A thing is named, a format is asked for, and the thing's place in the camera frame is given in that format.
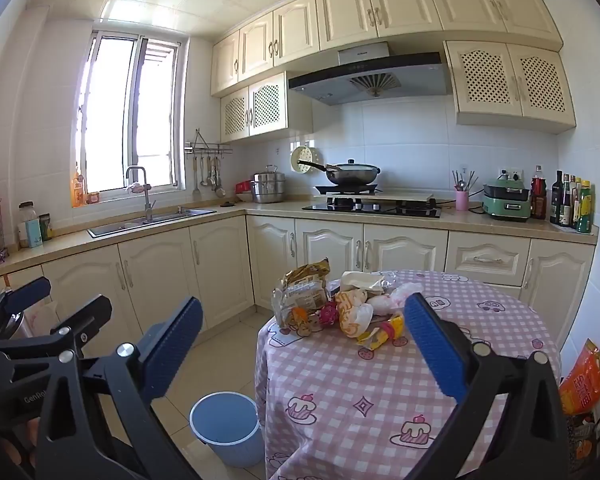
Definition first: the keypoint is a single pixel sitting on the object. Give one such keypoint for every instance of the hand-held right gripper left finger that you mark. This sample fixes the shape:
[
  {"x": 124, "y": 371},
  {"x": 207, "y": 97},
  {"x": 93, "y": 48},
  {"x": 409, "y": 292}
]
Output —
[{"x": 172, "y": 345}]

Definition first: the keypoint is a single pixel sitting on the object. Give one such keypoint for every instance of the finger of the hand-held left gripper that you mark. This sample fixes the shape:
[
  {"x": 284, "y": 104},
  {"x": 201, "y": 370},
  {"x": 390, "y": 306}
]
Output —
[
  {"x": 27, "y": 291},
  {"x": 87, "y": 315}
]

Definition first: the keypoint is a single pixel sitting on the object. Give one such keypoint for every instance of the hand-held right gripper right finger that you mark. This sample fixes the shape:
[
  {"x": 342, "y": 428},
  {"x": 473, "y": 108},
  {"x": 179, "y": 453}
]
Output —
[{"x": 435, "y": 350}]

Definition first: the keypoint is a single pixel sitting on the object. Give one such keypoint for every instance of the yellow snack wrapper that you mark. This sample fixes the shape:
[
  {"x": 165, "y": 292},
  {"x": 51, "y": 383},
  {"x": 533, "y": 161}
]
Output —
[{"x": 382, "y": 334}]

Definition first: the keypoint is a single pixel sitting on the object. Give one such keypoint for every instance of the white plastic bag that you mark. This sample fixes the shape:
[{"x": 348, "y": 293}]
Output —
[{"x": 397, "y": 296}]

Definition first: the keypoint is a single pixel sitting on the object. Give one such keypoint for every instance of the orange and white wrapper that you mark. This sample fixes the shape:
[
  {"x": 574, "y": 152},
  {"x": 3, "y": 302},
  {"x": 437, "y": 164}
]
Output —
[{"x": 352, "y": 312}]

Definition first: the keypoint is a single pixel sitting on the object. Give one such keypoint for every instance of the light blue plastic bin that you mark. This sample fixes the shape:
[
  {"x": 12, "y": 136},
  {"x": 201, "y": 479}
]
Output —
[{"x": 225, "y": 422}]

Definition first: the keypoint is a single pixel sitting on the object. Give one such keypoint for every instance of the white paper napkin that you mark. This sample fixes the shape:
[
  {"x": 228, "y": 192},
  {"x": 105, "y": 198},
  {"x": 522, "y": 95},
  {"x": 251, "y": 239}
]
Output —
[{"x": 360, "y": 280}]

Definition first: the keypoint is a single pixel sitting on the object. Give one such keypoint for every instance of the red pink wrapper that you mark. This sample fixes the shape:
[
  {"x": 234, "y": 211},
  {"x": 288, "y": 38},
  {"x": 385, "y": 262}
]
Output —
[{"x": 328, "y": 316}]

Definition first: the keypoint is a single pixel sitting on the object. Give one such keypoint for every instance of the small orange snack packet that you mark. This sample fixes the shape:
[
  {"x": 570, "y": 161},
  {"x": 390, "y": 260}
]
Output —
[{"x": 300, "y": 319}]

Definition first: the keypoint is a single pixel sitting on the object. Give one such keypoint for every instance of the golden snack bag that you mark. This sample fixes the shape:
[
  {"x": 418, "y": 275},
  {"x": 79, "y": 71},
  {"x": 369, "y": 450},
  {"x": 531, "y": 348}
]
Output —
[{"x": 300, "y": 287}]

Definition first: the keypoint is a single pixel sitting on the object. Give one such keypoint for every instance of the person's left hand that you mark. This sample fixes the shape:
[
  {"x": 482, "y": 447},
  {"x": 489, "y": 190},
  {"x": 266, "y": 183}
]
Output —
[{"x": 25, "y": 440}]

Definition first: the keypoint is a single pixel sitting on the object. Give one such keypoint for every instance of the teal carton box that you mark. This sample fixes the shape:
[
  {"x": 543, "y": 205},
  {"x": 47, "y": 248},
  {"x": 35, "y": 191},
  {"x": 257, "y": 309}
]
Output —
[{"x": 34, "y": 234}]

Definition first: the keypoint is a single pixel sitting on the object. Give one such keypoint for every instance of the dark green can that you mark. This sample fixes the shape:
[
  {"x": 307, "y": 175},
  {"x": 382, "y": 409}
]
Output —
[{"x": 46, "y": 227}]

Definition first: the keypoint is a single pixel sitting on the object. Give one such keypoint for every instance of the clear glass jar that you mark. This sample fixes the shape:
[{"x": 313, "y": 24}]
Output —
[{"x": 24, "y": 215}]

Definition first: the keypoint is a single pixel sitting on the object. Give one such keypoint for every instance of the cream base cabinets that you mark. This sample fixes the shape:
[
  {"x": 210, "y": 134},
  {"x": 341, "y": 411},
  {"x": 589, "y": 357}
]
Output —
[{"x": 220, "y": 265}]

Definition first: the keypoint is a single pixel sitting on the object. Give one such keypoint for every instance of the round table with pink checked cloth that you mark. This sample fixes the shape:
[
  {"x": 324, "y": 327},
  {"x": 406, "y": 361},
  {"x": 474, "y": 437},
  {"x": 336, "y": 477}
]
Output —
[{"x": 350, "y": 390}]

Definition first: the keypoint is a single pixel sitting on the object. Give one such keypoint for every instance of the orange detergent bottle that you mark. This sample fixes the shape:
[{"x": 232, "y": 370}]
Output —
[{"x": 77, "y": 191}]

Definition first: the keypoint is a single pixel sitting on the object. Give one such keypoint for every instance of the steel kitchen sink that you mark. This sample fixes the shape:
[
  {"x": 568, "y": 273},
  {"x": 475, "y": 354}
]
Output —
[{"x": 150, "y": 221}]

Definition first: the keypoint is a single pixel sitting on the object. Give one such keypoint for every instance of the small red box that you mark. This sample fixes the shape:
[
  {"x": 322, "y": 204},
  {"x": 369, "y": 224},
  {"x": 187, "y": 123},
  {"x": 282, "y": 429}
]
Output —
[{"x": 93, "y": 198}]

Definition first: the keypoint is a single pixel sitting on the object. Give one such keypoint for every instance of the steel kitchen faucet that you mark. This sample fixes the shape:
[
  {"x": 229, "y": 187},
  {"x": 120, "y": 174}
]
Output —
[{"x": 147, "y": 200}]

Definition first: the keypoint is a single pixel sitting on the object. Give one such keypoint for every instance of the cloth on faucet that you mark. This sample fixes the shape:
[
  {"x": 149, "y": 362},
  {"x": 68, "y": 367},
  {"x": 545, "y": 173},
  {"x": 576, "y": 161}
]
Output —
[{"x": 136, "y": 189}]

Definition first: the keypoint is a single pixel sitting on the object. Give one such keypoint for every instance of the orange printed bag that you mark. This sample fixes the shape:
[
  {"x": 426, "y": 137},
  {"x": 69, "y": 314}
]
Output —
[{"x": 582, "y": 380}]

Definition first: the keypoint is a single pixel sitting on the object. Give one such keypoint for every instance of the pink utensil cup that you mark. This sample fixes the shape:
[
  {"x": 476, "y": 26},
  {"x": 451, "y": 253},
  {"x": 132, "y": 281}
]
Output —
[{"x": 462, "y": 201}]

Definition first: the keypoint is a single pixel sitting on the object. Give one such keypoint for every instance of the black gas stove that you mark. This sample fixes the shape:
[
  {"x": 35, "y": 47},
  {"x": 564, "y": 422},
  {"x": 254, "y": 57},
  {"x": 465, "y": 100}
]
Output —
[{"x": 375, "y": 208}]

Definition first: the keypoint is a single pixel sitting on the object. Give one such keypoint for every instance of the hanging spatula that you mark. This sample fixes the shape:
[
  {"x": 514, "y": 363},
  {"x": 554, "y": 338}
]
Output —
[{"x": 196, "y": 185}]

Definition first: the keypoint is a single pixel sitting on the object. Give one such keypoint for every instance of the green electric cooker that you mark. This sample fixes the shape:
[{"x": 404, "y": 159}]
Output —
[{"x": 505, "y": 202}]

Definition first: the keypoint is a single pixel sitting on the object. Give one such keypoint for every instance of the hanging ladle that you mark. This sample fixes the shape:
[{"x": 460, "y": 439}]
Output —
[{"x": 220, "y": 187}]

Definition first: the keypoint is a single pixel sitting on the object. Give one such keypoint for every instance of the chopsticks and spoons bundle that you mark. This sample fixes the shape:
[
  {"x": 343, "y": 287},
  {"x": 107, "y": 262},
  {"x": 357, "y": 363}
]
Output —
[{"x": 462, "y": 182}]

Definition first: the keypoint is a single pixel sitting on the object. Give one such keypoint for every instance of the red bowl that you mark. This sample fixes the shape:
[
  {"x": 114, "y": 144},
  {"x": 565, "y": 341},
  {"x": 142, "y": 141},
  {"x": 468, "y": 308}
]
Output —
[{"x": 242, "y": 187}]

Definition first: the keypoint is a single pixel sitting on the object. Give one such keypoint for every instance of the dark printed bag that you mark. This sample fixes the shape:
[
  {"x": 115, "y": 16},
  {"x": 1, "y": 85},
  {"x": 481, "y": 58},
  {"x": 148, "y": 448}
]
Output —
[{"x": 582, "y": 440}]

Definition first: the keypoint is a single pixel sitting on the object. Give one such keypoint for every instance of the hanging slotted spoon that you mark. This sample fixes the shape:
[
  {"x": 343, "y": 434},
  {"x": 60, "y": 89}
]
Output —
[{"x": 210, "y": 175}]

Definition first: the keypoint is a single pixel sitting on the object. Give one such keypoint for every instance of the dark sauce bottle white cap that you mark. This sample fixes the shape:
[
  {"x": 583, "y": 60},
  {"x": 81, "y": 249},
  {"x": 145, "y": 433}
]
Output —
[{"x": 539, "y": 200}]

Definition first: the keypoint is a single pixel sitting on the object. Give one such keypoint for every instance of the steel steamer pot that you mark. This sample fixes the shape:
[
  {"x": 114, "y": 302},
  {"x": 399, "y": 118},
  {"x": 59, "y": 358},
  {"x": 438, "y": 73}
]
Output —
[{"x": 267, "y": 187}]

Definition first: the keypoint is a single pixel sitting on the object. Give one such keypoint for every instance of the tall dark glass bottle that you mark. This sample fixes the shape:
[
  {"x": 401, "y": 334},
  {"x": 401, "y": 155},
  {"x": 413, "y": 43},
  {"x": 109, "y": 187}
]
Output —
[{"x": 556, "y": 202}]

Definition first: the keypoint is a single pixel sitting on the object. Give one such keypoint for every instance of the wok with lid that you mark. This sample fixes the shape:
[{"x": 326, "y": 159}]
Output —
[{"x": 352, "y": 172}]

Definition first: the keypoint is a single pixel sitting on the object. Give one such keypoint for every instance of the slim dark condiment bottle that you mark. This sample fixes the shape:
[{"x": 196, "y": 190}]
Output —
[{"x": 567, "y": 205}]

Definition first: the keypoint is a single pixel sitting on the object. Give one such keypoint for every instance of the sliding window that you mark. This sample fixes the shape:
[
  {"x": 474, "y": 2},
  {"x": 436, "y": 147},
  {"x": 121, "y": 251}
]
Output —
[{"x": 125, "y": 120}]

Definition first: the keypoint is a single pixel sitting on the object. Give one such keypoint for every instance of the yellow green oil bottle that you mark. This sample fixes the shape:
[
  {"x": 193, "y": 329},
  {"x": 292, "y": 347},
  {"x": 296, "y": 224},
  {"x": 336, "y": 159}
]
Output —
[{"x": 585, "y": 207}]

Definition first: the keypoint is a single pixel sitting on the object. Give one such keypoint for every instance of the round cream perforated tray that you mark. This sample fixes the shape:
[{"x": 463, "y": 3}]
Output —
[{"x": 302, "y": 152}]

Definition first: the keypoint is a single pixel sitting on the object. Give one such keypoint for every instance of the small cream lattice door cabinet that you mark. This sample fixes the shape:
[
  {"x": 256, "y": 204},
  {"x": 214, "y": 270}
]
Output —
[{"x": 265, "y": 107}]

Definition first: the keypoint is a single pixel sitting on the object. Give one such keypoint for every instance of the black range hood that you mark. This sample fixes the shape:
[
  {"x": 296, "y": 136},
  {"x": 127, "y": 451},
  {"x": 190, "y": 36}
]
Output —
[{"x": 370, "y": 77}]

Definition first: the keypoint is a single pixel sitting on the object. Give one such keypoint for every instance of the wide cream lattice door cabinet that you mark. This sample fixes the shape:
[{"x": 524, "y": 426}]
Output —
[{"x": 515, "y": 80}]

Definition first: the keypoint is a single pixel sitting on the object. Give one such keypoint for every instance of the wall power socket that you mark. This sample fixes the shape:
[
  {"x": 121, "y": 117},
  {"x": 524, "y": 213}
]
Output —
[{"x": 512, "y": 173}]

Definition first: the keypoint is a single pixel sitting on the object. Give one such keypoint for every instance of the wall utensil rack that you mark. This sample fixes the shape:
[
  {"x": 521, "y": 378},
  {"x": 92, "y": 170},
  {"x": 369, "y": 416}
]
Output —
[{"x": 207, "y": 149}]

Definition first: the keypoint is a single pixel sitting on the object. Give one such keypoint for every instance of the cream upper wall cabinets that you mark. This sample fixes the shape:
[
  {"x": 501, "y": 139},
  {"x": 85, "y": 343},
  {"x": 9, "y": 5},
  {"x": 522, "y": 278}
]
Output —
[{"x": 405, "y": 5}]

